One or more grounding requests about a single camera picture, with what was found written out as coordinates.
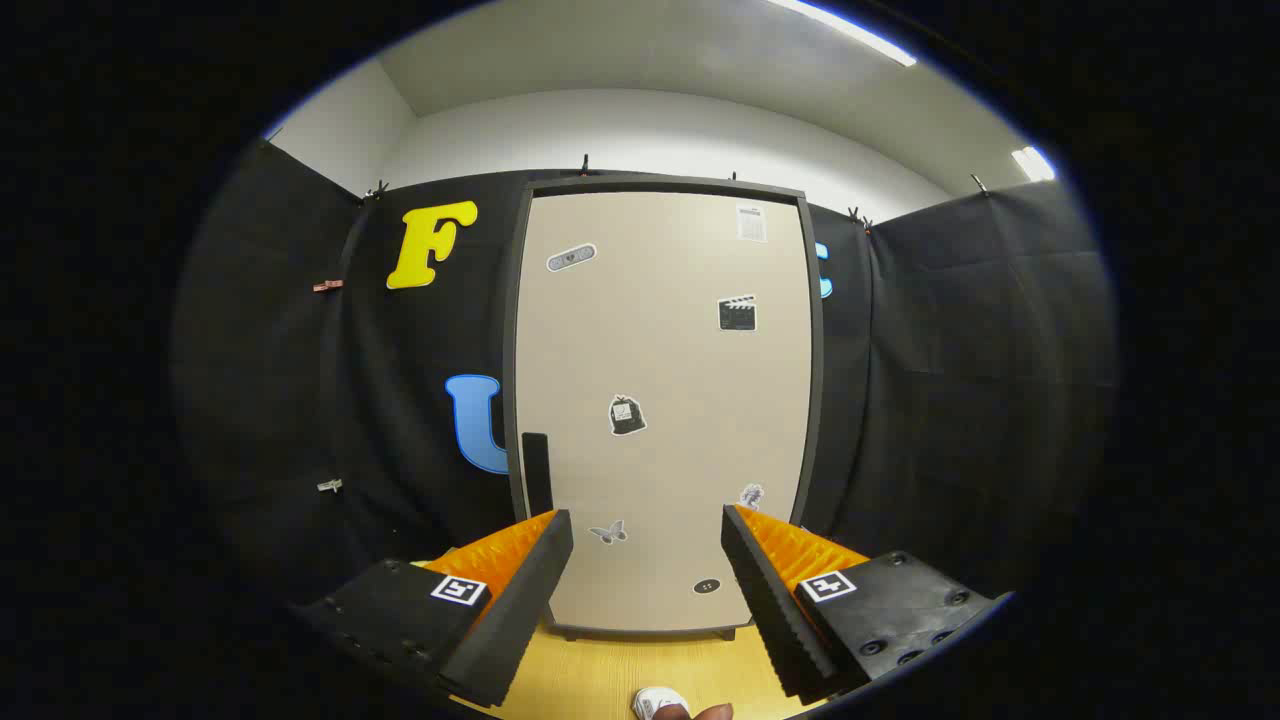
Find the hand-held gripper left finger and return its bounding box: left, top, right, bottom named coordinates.
left=290, top=508, right=575, bottom=709

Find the long ceiling light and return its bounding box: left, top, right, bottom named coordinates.
left=770, top=0, right=918, bottom=67

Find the black cabinet door handle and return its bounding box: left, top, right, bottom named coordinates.
left=521, top=432, right=554, bottom=519

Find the white shoe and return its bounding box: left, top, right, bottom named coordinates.
left=633, top=687, right=691, bottom=720

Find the black backdrop cloth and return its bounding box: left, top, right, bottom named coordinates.
left=170, top=140, right=1116, bottom=641

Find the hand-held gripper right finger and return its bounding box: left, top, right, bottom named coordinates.
left=720, top=503, right=1001, bottom=703

